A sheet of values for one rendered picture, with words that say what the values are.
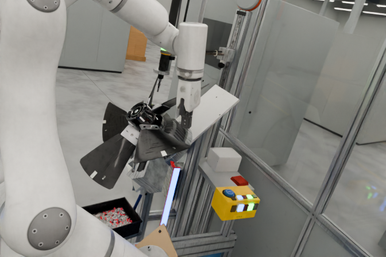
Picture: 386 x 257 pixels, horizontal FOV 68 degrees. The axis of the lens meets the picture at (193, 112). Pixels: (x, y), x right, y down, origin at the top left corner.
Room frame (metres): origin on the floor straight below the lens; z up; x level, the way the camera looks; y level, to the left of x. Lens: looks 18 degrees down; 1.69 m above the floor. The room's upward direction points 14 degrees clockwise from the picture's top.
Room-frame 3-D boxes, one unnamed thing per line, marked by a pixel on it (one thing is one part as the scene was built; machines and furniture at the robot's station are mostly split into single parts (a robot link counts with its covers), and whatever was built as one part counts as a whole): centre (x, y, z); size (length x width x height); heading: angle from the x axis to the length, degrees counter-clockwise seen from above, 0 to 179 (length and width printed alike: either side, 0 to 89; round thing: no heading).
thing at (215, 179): (1.57, -0.26, 0.85); 0.36 x 0.24 x 0.03; 28
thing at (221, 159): (1.65, -0.25, 0.92); 0.17 x 0.16 x 0.11; 118
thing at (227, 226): (1.03, -0.26, 0.92); 0.03 x 0.03 x 0.12; 28
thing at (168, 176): (1.56, -0.02, 0.73); 0.15 x 0.09 x 0.22; 118
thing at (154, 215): (1.43, 0.04, 0.56); 0.19 x 0.04 x 0.04; 118
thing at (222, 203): (1.03, -0.26, 1.02); 0.16 x 0.10 x 0.11; 118
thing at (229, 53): (1.76, -0.11, 1.53); 0.10 x 0.07 x 0.08; 153
